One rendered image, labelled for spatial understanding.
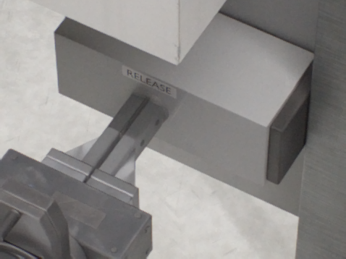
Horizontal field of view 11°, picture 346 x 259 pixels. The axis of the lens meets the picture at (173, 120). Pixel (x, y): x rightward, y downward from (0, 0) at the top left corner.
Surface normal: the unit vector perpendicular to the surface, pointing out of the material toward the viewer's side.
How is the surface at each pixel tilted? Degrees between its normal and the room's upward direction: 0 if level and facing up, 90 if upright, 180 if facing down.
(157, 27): 90
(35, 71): 0
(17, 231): 90
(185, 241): 0
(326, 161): 90
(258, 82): 0
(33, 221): 90
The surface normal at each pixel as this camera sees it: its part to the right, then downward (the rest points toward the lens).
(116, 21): -0.50, 0.69
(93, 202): 0.00, -0.61
